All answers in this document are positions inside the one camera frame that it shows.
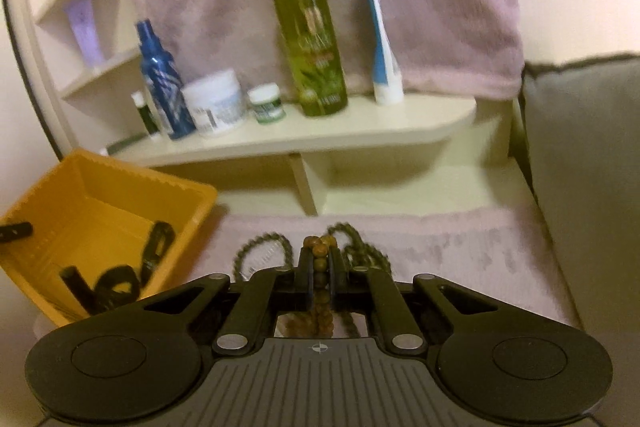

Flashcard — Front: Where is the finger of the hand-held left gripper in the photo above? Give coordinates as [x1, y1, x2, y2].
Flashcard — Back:
[0, 221, 34, 247]

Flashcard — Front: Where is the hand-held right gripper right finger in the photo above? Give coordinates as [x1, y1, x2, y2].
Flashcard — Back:
[327, 247, 498, 354]

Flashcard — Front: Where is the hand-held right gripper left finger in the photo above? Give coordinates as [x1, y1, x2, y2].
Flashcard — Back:
[135, 247, 315, 356]

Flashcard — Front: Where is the brown wooden bead bracelet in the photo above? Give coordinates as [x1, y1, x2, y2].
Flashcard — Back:
[280, 234, 361, 339]

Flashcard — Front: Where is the dark green bead necklace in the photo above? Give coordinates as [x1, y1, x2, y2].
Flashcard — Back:
[231, 221, 388, 283]

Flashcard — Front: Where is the yellow plastic box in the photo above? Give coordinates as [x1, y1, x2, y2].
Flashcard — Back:
[0, 148, 218, 328]

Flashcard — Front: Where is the black stick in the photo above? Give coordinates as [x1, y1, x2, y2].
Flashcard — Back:
[59, 266, 93, 319]

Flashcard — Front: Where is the black looped band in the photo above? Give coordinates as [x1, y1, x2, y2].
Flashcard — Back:
[94, 264, 142, 314]

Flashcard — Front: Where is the cream shelf unit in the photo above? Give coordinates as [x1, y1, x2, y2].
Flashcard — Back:
[20, 0, 526, 218]

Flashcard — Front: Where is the small green label jar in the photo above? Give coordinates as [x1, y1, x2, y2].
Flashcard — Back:
[247, 83, 287, 125]

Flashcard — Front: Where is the small green stick bottle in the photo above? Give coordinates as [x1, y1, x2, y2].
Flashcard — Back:
[131, 91, 161, 138]

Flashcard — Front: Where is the white cream jar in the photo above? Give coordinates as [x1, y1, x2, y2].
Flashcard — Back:
[181, 69, 248, 138]

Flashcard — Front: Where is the blue spray bottle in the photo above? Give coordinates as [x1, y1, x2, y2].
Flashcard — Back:
[135, 19, 197, 141]

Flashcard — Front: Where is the purple tube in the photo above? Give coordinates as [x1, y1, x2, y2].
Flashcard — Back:
[64, 0, 105, 68]

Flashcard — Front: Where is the blue and white tube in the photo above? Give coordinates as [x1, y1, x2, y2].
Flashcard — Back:
[359, 0, 405, 106]

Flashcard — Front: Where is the green liquid spray bottle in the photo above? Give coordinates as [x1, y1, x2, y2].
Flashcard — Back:
[272, 0, 349, 118]

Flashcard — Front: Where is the grey cushion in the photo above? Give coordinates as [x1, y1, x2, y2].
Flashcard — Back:
[520, 53, 640, 343]

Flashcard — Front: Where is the black strap band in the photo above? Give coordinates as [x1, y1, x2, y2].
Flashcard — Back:
[141, 221, 175, 280]

